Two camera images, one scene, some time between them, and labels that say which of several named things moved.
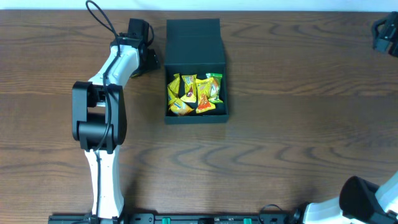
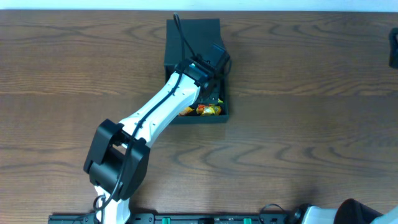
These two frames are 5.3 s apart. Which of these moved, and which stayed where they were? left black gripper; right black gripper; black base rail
Moved: right black gripper; left black gripper
Stayed: black base rail
